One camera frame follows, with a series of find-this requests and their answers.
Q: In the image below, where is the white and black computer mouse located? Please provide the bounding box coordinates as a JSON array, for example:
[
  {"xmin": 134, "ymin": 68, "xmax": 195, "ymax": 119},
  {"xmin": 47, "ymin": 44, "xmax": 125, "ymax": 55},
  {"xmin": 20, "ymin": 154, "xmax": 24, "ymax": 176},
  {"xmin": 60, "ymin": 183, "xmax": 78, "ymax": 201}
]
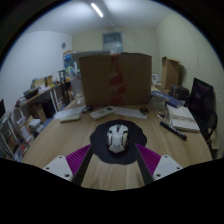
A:
[{"xmin": 106, "ymin": 123, "xmax": 130, "ymax": 155}]

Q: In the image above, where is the cluttered wooden side desk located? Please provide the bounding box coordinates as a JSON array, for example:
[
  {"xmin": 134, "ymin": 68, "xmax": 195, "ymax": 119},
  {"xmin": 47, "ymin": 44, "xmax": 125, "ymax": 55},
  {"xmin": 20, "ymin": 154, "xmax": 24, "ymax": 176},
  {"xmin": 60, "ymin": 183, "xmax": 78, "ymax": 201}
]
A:
[{"xmin": 14, "ymin": 74, "xmax": 73, "ymax": 124}]

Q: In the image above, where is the black scalloped round mouse pad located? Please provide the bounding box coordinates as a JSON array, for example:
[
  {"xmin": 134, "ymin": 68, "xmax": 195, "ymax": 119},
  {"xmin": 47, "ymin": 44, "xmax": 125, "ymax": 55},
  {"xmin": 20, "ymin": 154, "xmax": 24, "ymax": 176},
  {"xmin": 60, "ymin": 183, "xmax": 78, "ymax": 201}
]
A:
[{"xmin": 89, "ymin": 119, "xmax": 148, "ymax": 165}]

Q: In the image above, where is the white book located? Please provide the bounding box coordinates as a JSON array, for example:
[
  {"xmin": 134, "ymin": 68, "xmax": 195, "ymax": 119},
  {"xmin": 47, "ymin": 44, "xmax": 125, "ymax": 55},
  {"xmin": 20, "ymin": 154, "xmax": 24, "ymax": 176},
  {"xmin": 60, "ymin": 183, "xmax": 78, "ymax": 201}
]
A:
[{"xmin": 165, "ymin": 104, "xmax": 201, "ymax": 133}]

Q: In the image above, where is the blue book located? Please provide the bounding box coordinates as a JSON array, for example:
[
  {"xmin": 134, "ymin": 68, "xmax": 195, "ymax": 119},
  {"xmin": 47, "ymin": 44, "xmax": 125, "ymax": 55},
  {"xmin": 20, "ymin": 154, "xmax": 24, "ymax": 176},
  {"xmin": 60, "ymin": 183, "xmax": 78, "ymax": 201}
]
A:
[{"xmin": 150, "ymin": 90, "xmax": 184, "ymax": 109}]

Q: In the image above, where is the low shelf with books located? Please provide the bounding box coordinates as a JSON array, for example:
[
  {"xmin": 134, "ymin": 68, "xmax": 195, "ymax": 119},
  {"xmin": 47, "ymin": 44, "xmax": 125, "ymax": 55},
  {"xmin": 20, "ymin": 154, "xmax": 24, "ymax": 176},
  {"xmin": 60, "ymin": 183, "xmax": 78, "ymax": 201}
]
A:
[{"xmin": 0, "ymin": 111, "xmax": 44, "ymax": 161}]

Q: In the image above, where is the black office chair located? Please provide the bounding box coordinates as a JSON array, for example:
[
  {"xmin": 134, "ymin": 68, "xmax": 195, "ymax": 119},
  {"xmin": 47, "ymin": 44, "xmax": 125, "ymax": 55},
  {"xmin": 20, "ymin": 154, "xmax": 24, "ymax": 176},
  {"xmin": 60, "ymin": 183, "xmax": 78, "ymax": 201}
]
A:
[{"xmin": 188, "ymin": 77, "xmax": 218, "ymax": 151}]

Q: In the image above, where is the ceiling tube light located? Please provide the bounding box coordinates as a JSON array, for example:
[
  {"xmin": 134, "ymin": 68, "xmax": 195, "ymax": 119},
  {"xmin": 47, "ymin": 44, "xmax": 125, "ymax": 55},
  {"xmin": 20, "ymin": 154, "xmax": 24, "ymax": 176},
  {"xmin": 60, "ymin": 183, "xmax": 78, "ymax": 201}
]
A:
[{"xmin": 90, "ymin": 2, "xmax": 105, "ymax": 18}]

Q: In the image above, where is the black monitor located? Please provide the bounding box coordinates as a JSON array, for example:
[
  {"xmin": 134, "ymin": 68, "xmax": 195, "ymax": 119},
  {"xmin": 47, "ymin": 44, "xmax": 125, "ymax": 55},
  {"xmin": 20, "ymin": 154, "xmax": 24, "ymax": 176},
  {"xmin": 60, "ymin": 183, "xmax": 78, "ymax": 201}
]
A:
[{"xmin": 0, "ymin": 98, "xmax": 7, "ymax": 119}]

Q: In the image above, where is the white remote control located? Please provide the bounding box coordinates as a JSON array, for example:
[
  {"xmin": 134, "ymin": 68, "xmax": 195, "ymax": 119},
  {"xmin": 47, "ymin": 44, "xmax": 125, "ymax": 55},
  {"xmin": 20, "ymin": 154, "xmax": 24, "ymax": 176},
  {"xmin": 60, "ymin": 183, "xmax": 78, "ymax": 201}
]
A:
[{"xmin": 89, "ymin": 105, "xmax": 115, "ymax": 121}]

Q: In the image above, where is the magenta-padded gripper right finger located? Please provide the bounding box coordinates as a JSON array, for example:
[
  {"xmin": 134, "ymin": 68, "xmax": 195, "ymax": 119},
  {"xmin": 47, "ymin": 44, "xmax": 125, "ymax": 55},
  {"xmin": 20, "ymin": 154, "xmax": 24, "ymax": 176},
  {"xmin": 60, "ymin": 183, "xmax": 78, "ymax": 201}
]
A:
[{"xmin": 133, "ymin": 143, "xmax": 184, "ymax": 185}]

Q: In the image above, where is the white paper sheet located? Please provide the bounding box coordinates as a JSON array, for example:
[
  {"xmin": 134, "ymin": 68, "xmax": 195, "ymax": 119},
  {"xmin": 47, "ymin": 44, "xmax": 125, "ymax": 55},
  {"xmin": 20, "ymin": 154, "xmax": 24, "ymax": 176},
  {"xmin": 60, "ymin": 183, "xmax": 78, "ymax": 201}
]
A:
[
  {"xmin": 53, "ymin": 105, "xmax": 86, "ymax": 120},
  {"xmin": 113, "ymin": 106, "xmax": 148, "ymax": 120}
]

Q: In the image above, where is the large brown cardboard box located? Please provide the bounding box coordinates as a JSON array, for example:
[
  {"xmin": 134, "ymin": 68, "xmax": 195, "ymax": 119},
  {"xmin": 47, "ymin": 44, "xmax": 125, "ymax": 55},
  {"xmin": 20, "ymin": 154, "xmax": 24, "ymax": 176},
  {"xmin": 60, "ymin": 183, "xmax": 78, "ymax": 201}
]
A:
[{"xmin": 78, "ymin": 52, "xmax": 154, "ymax": 108}]

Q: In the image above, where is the blue and white shelf unit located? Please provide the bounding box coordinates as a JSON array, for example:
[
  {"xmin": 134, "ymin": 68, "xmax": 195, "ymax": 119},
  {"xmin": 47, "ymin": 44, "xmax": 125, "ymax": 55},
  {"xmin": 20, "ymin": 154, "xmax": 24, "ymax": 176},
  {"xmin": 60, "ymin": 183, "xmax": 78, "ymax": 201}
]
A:
[{"xmin": 63, "ymin": 50, "xmax": 81, "ymax": 78}]

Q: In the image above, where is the clear plastic jar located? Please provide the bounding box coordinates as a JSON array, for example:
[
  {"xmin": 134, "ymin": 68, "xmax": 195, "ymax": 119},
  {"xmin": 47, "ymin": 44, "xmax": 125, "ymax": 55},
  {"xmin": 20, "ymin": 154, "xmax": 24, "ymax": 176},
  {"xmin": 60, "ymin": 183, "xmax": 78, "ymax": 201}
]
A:
[{"xmin": 69, "ymin": 73, "xmax": 84, "ymax": 104}]

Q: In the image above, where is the small black clip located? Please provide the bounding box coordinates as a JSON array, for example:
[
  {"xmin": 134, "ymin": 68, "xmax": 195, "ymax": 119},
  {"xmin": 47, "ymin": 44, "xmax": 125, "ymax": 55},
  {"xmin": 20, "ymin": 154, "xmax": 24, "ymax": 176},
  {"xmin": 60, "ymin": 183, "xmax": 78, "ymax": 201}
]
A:
[{"xmin": 139, "ymin": 106, "xmax": 150, "ymax": 116}]

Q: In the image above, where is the small flat white box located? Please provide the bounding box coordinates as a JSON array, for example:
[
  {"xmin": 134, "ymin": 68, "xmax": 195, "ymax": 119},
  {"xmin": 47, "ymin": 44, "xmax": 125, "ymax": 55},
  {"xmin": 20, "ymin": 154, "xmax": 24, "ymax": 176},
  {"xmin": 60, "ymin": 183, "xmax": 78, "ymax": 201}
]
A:
[{"xmin": 59, "ymin": 113, "xmax": 82, "ymax": 123}]

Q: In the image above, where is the tall open cardboard box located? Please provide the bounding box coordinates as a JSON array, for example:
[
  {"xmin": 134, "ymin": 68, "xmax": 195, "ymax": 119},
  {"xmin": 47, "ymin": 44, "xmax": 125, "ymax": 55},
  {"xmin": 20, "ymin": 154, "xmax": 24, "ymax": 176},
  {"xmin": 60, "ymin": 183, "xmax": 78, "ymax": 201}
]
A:
[{"xmin": 161, "ymin": 56, "xmax": 182, "ymax": 90}]

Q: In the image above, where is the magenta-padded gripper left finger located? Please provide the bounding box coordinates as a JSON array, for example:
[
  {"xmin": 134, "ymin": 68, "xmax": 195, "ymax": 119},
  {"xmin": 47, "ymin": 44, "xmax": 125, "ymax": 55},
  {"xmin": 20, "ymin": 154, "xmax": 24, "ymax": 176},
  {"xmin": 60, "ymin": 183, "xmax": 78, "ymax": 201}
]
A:
[{"xmin": 43, "ymin": 143, "xmax": 95, "ymax": 187}]

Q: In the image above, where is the black marker pen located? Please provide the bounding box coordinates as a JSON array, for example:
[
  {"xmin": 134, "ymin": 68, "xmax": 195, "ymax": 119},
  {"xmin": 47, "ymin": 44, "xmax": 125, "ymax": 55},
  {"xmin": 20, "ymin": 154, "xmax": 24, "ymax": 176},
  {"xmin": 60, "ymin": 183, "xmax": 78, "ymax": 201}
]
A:
[{"xmin": 159, "ymin": 120, "xmax": 188, "ymax": 141}]

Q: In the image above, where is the frosted window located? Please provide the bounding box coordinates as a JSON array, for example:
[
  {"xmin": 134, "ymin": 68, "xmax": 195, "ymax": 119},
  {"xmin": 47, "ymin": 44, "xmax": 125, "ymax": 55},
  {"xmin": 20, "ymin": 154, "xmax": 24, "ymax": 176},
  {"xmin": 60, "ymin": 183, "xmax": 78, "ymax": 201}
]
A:
[{"xmin": 102, "ymin": 31, "xmax": 124, "ymax": 53}]

